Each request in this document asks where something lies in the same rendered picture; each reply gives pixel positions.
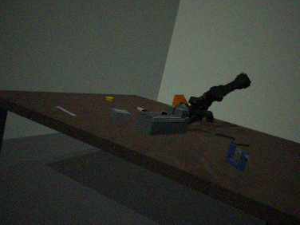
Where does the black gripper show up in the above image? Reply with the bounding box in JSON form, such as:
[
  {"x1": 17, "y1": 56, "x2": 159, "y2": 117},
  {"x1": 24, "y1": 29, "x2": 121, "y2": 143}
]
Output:
[{"x1": 180, "y1": 100, "x2": 214, "y2": 125}]

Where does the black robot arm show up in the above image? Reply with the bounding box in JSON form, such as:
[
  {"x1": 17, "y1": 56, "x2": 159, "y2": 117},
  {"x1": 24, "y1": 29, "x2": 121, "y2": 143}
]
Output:
[{"x1": 188, "y1": 73, "x2": 251, "y2": 110}]

